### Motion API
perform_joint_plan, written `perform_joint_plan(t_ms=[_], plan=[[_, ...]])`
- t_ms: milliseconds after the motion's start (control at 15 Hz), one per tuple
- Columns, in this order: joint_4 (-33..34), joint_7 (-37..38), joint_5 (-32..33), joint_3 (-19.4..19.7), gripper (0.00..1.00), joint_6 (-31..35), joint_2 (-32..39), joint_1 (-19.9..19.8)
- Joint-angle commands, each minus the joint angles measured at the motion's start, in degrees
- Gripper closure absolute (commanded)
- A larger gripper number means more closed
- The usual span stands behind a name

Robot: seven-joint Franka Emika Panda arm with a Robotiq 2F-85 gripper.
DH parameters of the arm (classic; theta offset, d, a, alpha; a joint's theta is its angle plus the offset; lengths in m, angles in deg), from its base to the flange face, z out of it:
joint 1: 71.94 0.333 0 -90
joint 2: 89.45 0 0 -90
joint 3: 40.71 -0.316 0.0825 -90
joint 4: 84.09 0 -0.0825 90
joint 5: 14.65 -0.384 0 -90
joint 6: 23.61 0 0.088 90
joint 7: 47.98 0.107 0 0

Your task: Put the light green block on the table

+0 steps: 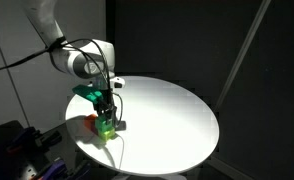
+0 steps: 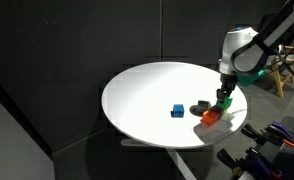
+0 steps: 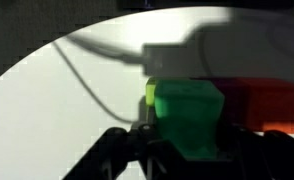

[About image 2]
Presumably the bright green block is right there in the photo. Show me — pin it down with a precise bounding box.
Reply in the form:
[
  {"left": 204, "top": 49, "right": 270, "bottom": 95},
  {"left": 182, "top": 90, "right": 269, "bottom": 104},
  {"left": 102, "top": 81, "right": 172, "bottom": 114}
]
[{"left": 215, "top": 96, "right": 234, "bottom": 111}]

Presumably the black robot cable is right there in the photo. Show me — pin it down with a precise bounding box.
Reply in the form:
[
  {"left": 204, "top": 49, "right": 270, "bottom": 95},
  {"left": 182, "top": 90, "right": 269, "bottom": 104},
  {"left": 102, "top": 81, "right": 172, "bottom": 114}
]
[{"left": 273, "top": 31, "right": 294, "bottom": 88}]

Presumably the black perforated board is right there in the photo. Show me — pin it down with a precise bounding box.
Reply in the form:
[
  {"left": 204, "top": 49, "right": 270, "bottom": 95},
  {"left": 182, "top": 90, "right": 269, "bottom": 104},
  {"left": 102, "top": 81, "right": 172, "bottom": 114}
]
[{"left": 261, "top": 115, "right": 294, "bottom": 180}]

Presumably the purple and red clamp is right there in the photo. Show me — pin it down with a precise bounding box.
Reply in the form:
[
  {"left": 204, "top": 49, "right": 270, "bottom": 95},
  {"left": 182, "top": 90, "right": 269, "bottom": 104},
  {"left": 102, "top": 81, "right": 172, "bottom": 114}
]
[{"left": 244, "top": 147, "right": 283, "bottom": 180}]

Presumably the purple and orange clamp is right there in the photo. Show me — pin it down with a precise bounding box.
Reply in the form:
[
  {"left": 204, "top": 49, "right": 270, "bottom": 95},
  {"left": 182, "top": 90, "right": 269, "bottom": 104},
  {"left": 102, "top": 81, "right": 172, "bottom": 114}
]
[{"left": 266, "top": 121, "right": 294, "bottom": 149}]

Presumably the grey block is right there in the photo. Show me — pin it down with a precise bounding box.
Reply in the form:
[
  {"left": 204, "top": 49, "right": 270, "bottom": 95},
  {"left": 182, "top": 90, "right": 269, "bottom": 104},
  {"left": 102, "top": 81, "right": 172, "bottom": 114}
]
[{"left": 196, "top": 99, "right": 212, "bottom": 114}]

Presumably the black spring clamp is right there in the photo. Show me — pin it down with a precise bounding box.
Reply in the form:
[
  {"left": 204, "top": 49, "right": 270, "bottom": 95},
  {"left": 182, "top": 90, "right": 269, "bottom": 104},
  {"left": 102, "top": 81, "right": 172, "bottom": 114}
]
[
  {"left": 216, "top": 148, "right": 245, "bottom": 176},
  {"left": 240, "top": 122, "right": 271, "bottom": 147}
]

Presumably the wooden chair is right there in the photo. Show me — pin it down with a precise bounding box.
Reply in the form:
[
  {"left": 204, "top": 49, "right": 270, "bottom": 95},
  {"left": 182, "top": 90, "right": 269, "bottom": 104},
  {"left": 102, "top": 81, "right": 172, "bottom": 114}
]
[{"left": 268, "top": 44, "right": 294, "bottom": 99}]

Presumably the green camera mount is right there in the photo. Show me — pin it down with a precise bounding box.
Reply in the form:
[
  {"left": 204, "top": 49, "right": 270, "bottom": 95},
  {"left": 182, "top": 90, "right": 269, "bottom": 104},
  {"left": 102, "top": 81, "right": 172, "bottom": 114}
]
[{"left": 236, "top": 69, "right": 265, "bottom": 88}]

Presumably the orange block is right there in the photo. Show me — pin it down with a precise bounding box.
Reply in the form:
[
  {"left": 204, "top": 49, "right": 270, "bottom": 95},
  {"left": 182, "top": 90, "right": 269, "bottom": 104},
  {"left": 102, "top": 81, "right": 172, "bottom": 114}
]
[{"left": 200, "top": 110, "right": 222, "bottom": 127}]

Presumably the blue block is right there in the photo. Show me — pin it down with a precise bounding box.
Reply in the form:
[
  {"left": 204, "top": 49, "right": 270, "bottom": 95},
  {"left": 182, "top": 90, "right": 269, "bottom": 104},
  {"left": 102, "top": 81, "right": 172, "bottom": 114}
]
[{"left": 170, "top": 103, "right": 186, "bottom": 119}]

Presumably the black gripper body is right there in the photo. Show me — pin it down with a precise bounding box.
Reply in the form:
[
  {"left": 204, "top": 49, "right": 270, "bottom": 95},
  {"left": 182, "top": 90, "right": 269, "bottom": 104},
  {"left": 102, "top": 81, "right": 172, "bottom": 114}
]
[{"left": 219, "top": 73, "right": 239, "bottom": 91}]

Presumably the white table leg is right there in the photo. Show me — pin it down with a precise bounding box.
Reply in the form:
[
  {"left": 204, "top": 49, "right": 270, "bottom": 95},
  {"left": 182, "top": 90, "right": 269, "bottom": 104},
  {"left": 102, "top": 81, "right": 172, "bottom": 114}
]
[{"left": 120, "top": 137, "right": 199, "bottom": 180}]

